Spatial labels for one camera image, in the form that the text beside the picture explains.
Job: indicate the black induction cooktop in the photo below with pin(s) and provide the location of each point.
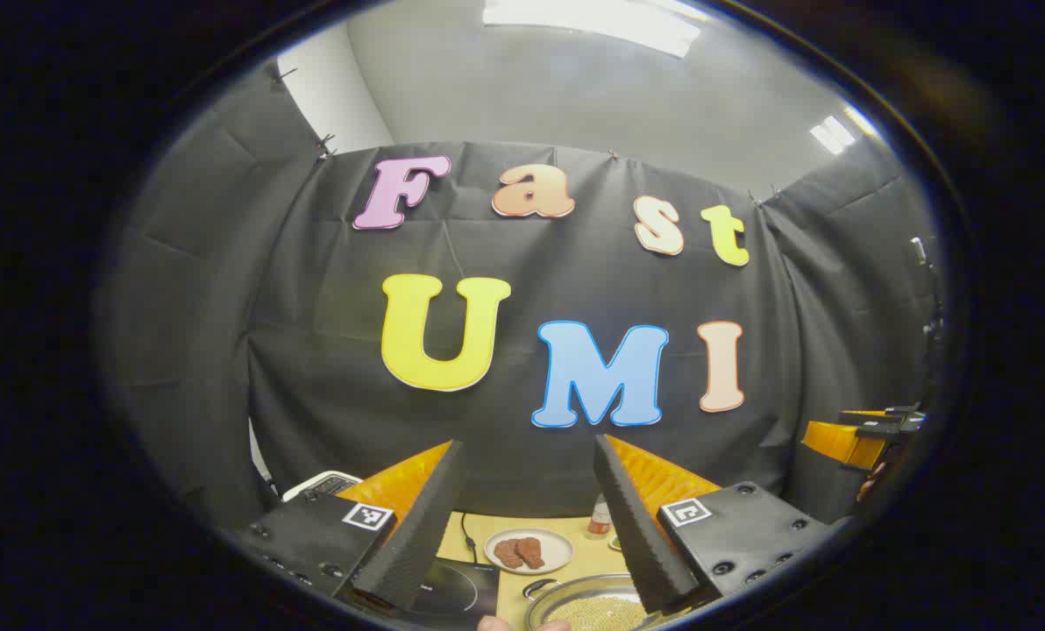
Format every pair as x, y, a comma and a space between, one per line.
461, 592

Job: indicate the clear plastic water bottle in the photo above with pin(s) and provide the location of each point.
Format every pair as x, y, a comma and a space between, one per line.
599, 519

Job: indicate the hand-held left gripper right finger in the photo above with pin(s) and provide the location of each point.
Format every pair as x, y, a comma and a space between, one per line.
641, 526

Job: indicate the white toaster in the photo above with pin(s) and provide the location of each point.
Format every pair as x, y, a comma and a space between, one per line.
321, 484

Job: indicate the soybeans in pot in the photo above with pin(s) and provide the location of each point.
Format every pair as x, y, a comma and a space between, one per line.
597, 613

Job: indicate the raw red meat piece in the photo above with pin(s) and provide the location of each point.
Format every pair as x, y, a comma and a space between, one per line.
531, 550
508, 554

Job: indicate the ceiling light panel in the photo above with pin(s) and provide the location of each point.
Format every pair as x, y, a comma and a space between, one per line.
593, 22
832, 134

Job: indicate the white round plate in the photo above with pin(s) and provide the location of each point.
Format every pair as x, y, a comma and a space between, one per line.
558, 543

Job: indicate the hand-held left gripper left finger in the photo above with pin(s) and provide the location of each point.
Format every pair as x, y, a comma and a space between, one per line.
422, 526

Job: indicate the black backdrop cloth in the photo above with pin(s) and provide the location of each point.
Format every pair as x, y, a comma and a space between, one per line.
312, 350

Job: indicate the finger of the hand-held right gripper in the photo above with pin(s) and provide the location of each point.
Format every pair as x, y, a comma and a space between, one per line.
842, 443

